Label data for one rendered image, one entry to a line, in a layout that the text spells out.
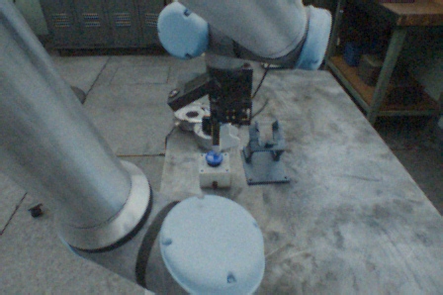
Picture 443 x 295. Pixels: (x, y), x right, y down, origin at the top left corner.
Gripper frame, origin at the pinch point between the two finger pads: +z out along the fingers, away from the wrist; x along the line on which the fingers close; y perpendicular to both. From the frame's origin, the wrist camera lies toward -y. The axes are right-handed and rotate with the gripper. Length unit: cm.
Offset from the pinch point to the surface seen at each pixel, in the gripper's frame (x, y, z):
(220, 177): -3.6, 1.1, 5.1
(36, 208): 61, -93, 82
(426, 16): 121, 121, 4
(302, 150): 9.3, 23.5, 8.1
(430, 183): 77, 133, 88
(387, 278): -27.4, 29.2, 8.1
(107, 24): 291, -104, 53
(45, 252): 37, -81, 88
